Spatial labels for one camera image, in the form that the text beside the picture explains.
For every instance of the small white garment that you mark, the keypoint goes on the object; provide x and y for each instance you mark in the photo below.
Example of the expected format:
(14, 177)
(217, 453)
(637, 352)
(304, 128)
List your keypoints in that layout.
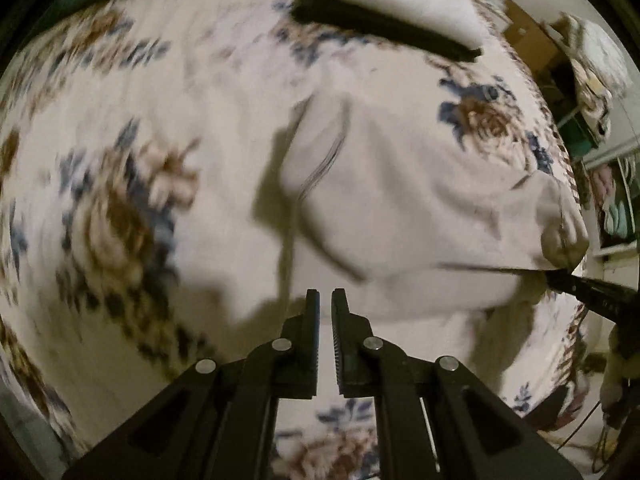
(400, 200)

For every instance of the brown cardboard box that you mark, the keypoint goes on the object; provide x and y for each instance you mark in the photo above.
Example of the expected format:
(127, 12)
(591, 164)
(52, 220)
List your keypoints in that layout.
(530, 35)

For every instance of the white shelf unit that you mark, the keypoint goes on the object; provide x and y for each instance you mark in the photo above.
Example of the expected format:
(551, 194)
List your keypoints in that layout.
(617, 200)

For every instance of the floral printed blanket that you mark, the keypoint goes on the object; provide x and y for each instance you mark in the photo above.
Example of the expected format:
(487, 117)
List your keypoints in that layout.
(150, 135)

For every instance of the black folded cloth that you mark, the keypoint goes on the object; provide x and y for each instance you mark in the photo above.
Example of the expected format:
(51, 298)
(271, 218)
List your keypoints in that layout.
(350, 15)

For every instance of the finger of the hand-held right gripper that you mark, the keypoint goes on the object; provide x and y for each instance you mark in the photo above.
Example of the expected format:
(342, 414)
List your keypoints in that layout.
(595, 292)

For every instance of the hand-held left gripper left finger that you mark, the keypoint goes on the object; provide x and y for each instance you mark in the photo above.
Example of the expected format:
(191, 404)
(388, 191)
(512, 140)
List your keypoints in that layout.
(312, 355)

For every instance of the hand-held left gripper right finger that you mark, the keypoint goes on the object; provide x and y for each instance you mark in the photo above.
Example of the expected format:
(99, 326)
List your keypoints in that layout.
(340, 355)

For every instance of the bundle of light clothes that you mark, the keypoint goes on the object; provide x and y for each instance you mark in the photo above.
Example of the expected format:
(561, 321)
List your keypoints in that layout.
(597, 70)

